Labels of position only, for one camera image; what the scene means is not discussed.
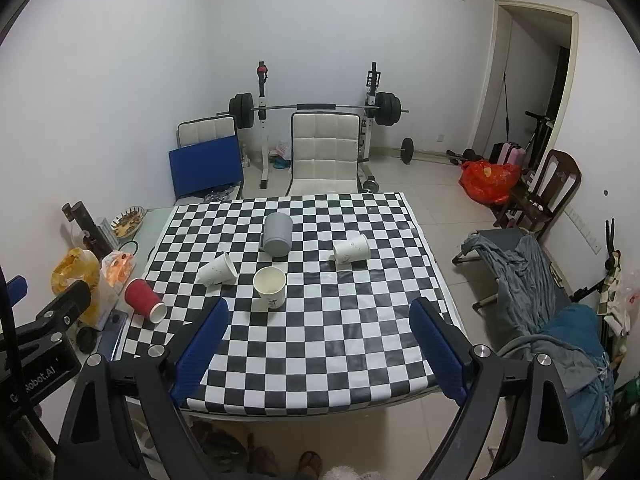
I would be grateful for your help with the patterned bowl with food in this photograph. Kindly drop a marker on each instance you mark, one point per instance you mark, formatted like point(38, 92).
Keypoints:
point(127, 222)

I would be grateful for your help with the clear bag with orange contents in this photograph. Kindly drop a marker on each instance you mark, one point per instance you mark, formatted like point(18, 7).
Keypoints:
point(117, 272)

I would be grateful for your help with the pink suitcase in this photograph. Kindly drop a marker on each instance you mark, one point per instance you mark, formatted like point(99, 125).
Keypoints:
point(510, 155)

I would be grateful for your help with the red paper cup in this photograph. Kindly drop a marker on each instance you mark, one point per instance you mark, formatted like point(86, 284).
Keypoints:
point(140, 297)

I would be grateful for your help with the black white checkered tablecloth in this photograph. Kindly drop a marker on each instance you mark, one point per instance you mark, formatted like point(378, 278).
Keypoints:
point(320, 350)

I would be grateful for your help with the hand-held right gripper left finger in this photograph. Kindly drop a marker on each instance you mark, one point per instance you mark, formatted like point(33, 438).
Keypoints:
point(200, 355)

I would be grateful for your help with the teal cloth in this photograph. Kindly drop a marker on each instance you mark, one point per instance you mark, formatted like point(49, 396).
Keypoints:
point(580, 330)

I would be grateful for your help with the white fluffy slipper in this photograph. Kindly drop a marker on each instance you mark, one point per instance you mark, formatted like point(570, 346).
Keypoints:
point(350, 474)

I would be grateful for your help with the dark shoes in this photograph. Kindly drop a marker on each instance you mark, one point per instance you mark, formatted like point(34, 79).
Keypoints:
point(220, 445)

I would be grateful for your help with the yellow plastic bag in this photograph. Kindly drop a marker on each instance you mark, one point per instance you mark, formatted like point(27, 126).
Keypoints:
point(72, 275)

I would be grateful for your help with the black dumbbell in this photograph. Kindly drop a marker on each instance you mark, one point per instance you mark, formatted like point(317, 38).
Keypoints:
point(467, 155)

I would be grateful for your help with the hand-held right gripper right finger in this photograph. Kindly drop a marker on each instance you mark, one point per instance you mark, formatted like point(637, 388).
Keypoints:
point(440, 350)

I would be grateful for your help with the white barbell rack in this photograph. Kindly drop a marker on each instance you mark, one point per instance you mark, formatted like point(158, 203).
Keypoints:
point(262, 150)

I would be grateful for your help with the grey blanket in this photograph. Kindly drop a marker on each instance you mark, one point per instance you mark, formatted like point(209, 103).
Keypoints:
point(525, 285)

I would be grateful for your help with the folding cot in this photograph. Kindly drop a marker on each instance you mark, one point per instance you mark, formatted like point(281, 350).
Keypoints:
point(492, 240)

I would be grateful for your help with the dark brown bottle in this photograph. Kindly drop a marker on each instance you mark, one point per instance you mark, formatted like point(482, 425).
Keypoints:
point(87, 227)

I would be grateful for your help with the black kick scooter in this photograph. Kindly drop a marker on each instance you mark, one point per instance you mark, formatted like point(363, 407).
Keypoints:
point(540, 130)

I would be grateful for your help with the long barbell with black plates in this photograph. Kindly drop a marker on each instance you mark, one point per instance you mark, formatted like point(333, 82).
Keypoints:
point(315, 106)

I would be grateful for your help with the brown slipper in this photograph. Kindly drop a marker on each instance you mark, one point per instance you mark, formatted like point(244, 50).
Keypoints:
point(265, 462)
point(310, 464)

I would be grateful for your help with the red plastic bag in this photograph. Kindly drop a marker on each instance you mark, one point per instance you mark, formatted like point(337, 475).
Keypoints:
point(487, 180)

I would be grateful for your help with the white door frame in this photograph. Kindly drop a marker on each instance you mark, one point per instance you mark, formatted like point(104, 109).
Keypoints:
point(487, 85)

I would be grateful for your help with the black round cap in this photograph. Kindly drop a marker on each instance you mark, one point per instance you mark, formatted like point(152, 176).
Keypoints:
point(86, 339)

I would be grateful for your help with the white plastic bag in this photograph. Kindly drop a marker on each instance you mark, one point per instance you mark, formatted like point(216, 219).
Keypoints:
point(625, 300)

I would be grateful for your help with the white paper cup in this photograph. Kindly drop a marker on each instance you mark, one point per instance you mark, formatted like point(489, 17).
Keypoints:
point(350, 250)
point(270, 300)
point(215, 270)

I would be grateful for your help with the dark blue phone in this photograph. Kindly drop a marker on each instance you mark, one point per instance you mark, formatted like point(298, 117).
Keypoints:
point(112, 337)

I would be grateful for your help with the chrome dumbbell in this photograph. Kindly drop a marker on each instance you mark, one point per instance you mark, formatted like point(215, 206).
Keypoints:
point(371, 185)

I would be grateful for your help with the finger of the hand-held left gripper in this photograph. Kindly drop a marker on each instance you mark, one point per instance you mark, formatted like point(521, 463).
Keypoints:
point(60, 307)
point(14, 290)

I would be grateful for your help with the blue board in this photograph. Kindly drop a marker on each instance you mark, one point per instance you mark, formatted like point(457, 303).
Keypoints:
point(205, 165)

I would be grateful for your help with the black tripod stand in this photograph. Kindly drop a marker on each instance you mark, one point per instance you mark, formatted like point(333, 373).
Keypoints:
point(609, 245)

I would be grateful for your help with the white padded chair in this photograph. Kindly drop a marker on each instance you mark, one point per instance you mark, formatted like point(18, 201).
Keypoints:
point(322, 155)
point(205, 130)

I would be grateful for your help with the white wall switch panel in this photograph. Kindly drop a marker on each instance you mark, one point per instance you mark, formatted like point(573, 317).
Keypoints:
point(582, 230)

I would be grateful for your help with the dark wooden chair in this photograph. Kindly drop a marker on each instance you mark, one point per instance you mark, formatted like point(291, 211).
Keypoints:
point(567, 185)

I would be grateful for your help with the grey mug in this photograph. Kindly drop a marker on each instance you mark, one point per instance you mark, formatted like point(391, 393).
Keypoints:
point(277, 235)

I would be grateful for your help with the short barbell with black plate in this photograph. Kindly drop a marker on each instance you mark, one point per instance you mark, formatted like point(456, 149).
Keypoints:
point(407, 150)

